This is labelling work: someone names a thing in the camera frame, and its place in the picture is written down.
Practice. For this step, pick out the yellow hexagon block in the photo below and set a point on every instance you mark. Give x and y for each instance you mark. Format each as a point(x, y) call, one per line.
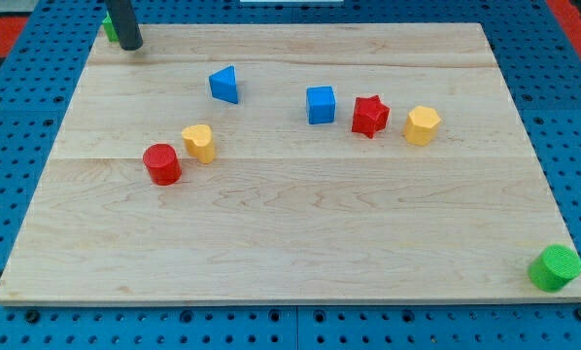
point(421, 125)

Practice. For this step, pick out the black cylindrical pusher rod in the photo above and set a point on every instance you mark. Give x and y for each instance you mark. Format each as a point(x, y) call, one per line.
point(125, 23)

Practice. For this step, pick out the yellow heart block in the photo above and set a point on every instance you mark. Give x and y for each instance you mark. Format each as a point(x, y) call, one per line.
point(199, 142)

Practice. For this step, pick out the green cylinder block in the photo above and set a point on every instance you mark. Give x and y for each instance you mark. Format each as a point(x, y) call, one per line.
point(554, 268)

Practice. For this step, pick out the red cylinder block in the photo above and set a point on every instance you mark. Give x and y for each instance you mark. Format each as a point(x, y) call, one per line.
point(162, 164)

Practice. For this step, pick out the blue triangle block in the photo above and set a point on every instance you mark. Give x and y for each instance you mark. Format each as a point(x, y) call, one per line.
point(223, 85)

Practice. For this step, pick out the green block behind rod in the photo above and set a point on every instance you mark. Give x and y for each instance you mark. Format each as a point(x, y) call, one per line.
point(109, 29)

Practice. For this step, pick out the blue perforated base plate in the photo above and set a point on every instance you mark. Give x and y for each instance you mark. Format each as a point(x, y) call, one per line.
point(541, 69)

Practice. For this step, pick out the wooden board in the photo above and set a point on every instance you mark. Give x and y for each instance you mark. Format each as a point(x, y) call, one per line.
point(289, 213)

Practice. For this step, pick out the red star block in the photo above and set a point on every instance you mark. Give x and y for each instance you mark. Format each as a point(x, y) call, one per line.
point(370, 116)

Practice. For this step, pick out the blue cube block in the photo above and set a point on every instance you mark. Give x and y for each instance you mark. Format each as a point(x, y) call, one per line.
point(320, 105)

